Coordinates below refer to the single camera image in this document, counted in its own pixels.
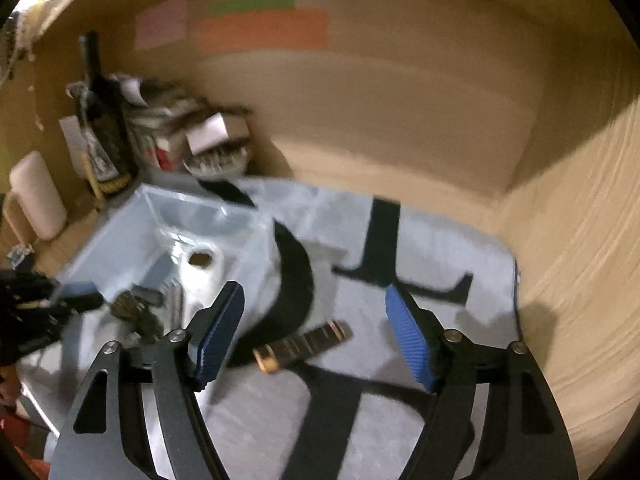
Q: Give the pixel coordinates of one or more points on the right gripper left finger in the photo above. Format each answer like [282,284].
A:
[104,435]

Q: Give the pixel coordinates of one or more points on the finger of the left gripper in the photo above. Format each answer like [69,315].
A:
[77,296]

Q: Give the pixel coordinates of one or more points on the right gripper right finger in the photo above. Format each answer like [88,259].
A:
[492,407]

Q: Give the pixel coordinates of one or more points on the key bunch with black strap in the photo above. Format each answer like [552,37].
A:
[133,306]

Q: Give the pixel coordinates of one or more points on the silver metal pen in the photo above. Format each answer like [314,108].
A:
[175,305]

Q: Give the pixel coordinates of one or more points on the clear plastic storage box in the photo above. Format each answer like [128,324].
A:
[142,243]

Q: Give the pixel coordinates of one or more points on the white handheld massager device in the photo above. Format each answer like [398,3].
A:
[200,273]

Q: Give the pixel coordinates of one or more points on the white handwritten paper note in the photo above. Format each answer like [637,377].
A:
[75,143]

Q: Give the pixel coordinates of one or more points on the grey rug with black letters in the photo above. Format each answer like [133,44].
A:
[354,412]

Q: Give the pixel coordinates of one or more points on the dark wine bottle elephant label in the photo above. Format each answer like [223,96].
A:
[110,153]

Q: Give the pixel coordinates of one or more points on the white bowl of stones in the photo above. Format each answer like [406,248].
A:
[219,164]

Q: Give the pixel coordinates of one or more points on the white card box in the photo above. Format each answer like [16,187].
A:
[216,130]

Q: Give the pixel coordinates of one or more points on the pink sticky note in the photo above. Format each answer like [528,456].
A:
[165,23]

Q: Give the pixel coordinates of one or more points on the green sticky note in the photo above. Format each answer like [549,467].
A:
[225,7]

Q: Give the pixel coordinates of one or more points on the orange sticky note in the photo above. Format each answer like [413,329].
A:
[278,29]

